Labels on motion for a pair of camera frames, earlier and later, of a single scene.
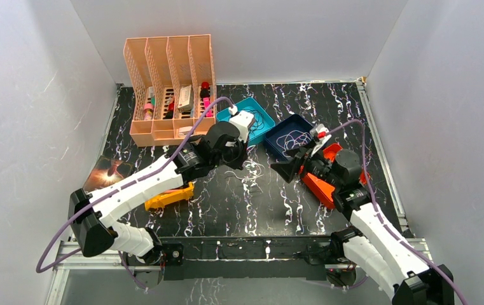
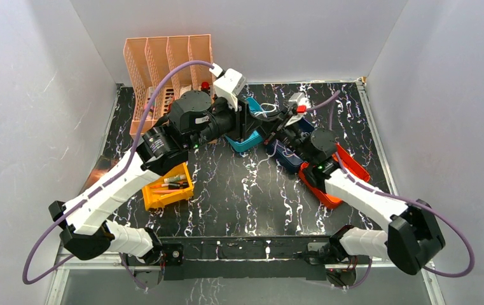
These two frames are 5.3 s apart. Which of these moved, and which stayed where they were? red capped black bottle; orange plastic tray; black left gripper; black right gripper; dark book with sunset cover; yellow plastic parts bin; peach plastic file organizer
Moved: black right gripper; black left gripper
Stayed: red capped black bottle; dark book with sunset cover; peach plastic file organizer; yellow plastic parts bin; orange plastic tray
